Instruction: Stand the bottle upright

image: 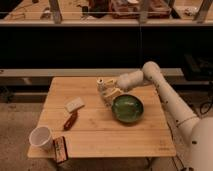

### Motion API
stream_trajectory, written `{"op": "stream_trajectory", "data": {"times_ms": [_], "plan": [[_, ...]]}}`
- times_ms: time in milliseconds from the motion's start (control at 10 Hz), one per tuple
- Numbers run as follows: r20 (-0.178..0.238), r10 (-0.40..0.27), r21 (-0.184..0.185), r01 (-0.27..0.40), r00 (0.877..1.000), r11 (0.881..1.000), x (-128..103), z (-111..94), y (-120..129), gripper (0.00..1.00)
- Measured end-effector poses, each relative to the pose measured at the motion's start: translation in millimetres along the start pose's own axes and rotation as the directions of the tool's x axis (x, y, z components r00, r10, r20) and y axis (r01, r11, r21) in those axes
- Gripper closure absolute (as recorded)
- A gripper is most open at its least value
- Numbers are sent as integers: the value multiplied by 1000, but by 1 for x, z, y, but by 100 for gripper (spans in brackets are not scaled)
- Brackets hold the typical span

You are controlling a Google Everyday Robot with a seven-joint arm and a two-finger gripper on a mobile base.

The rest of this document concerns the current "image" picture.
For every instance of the dark patterned box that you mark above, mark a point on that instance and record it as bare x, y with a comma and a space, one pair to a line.
60, 148

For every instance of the white sponge block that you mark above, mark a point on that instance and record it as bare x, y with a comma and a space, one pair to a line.
75, 104

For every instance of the wooden folding table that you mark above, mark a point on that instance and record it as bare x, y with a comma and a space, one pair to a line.
96, 133

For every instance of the red brown oblong object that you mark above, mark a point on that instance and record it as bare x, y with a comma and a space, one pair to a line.
69, 123

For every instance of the cream plastic bottle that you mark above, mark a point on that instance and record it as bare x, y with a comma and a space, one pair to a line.
102, 89

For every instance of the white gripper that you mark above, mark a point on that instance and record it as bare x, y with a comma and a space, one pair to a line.
125, 82

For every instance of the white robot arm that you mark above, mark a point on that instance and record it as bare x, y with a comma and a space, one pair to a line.
195, 130

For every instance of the long workbench shelf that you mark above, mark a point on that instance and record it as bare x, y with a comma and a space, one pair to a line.
106, 12

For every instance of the white paper cup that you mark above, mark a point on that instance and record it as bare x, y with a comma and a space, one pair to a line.
41, 137

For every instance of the green bowl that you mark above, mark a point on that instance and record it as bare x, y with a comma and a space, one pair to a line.
127, 108

